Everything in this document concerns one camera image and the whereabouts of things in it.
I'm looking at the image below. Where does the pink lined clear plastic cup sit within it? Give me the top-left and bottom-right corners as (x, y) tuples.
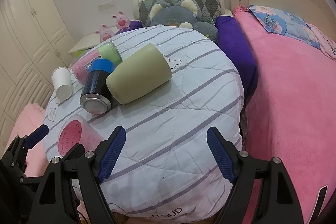
(57, 115), (104, 156)

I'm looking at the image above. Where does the white paper cup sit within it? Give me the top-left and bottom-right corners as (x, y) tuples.
(52, 67), (72, 102)

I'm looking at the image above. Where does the green foam cup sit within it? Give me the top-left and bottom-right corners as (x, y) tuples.
(106, 43), (172, 105)

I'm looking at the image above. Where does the blue black metal can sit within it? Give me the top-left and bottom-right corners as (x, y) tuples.
(80, 59), (118, 115)

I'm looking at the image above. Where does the white striped folded quilt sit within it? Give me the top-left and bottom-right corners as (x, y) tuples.
(43, 26), (244, 223)

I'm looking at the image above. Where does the pink fleece blanket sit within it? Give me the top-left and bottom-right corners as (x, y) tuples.
(234, 8), (335, 223)

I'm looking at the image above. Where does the pink green labelled jar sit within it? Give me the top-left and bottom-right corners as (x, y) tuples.
(72, 40), (122, 85)

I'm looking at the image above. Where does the cream wardrobe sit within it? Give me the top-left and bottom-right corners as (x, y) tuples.
(1, 0), (75, 149)

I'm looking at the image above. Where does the left pink bunny toy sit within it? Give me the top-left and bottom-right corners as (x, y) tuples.
(94, 24), (116, 43)

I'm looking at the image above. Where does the pink bunny toy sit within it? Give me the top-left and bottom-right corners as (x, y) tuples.
(94, 24), (116, 43)
(111, 11), (130, 31)

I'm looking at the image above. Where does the right pink bunny toy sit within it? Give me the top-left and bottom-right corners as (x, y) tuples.
(111, 11), (130, 31)

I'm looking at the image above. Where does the pink printed pillow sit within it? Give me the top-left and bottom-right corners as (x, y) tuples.
(308, 24), (336, 61)

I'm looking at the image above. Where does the purple blanket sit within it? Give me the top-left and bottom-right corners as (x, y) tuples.
(215, 15), (259, 106)

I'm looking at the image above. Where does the grey bear plush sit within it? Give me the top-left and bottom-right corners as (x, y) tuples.
(146, 0), (219, 44)

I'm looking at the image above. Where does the blue cartoon pillow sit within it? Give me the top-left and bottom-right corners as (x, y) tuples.
(249, 5), (321, 50)

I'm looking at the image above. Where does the white wall socket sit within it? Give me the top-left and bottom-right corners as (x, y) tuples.
(97, 0), (114, 11)

